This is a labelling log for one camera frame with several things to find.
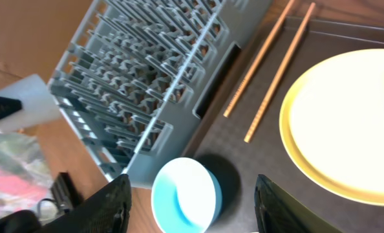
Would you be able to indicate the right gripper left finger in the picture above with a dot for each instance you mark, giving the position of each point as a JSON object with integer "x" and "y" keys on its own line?
{"x": 108, "y": 210}

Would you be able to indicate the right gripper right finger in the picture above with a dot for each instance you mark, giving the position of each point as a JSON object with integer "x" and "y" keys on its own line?
{"x": 277, "y": 211}

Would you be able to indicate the light blue bowl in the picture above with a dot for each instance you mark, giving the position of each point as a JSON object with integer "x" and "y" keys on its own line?
{"x": 186, "y": 197}

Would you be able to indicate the wooden chopstick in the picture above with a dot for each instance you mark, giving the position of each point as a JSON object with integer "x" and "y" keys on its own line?
{"x": 260, "y": 55}
{"x": 279, "y": 74}

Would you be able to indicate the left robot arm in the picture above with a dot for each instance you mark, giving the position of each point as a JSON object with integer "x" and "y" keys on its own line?
{"x": 26, "y": 103}

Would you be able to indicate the grey dishwasher rack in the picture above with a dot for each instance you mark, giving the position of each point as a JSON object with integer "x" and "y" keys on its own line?
{"x": 136, "y": 73}

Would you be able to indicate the dark brown serving tray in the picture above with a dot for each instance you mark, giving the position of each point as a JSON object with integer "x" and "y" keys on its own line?
{"x": 220, "y": 144}

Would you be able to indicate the yellow plate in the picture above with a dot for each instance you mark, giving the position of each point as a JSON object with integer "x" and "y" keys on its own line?
{"x": 332, "y": 125}

